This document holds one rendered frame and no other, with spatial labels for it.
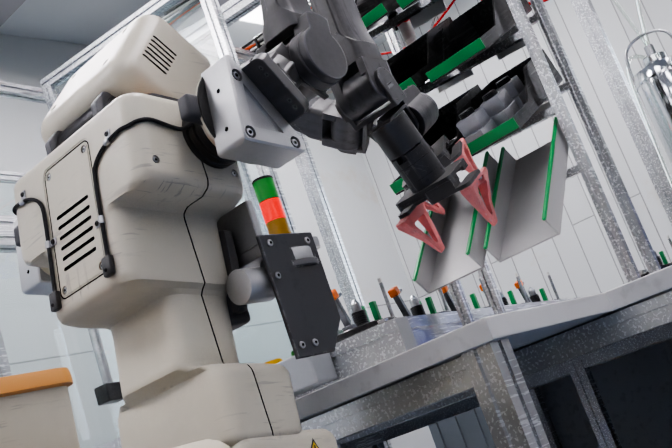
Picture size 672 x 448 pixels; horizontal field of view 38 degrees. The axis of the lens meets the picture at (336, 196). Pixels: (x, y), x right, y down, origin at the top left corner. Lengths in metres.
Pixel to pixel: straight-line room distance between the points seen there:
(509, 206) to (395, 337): 0.33
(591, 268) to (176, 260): 4.38
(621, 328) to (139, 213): 0.73
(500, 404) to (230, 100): 0.49
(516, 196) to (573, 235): 3.63
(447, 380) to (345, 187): 4.72
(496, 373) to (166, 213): 0.44
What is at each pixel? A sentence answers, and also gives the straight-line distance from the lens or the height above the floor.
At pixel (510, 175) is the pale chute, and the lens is 1.89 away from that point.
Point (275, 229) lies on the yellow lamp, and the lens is 2.19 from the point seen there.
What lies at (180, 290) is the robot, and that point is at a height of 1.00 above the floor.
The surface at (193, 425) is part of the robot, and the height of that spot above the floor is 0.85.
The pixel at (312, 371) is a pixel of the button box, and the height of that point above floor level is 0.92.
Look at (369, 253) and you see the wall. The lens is 5.86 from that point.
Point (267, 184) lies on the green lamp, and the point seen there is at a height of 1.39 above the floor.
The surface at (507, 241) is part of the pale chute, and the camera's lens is 1.76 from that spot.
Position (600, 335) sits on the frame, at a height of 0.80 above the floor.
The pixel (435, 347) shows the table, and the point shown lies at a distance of 1.24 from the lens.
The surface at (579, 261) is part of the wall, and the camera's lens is 5.46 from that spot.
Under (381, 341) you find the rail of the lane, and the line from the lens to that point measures 1.74.
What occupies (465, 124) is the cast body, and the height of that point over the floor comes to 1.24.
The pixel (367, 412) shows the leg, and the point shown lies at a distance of 1.36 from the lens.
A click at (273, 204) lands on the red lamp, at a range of 2.21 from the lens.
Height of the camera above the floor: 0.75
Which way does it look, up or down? 15 degrees up
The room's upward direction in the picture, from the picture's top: 20 degrees counter-clockwise
